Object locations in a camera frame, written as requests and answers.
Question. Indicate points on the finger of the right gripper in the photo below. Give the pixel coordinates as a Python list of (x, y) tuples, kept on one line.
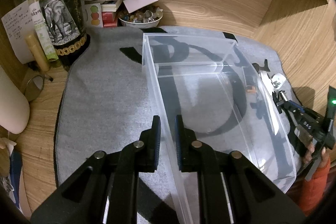
[(287, 112), (302, 113)]

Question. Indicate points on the clear plastic storage bin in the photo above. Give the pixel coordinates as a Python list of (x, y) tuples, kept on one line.
[(200, 77)]

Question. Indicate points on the traffic light card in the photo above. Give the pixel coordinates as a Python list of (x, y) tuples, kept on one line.
[(92, 15)]

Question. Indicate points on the white charger plug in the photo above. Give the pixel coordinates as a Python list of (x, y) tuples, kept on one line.
[(278, 80)]

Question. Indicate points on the pink mug with handle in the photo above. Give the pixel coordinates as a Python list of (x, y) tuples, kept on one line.
[(14, 106)]

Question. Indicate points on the orange sleeve forearm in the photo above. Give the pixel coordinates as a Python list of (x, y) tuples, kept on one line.
[(312, 190)]

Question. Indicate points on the white bowl of stones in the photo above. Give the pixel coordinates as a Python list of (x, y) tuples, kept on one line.
[(144, 18)]

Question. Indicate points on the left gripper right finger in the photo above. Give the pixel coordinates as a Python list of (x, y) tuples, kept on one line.
[(230, 188)]

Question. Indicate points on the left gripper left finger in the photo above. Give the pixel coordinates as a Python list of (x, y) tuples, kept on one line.
[(104, 188)]

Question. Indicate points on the eyeglasses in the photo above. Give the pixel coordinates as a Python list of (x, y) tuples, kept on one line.
[(35, 85)]

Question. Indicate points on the beige cylinder stick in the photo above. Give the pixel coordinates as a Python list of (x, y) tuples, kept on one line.
[(37, 52)]

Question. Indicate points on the white handwritten note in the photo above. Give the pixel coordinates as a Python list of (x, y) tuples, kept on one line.
[(18, 24)]

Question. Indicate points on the grey mat with black letters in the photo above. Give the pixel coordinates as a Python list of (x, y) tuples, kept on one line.
[(106, 105)]

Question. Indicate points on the white card box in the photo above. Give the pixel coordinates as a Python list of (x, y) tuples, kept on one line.
[(134, 5)]

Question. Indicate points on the blue object at left edge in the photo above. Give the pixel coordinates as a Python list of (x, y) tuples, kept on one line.
[(11, 169)]

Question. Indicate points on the white handheld massager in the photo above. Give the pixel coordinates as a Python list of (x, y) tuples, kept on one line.
[(267, 82)]

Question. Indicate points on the dark wine bottle elephant label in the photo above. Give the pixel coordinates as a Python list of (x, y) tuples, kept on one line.
[(65, 25)]

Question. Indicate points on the green white tube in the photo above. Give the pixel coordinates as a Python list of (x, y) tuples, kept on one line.
[(42, 30)]

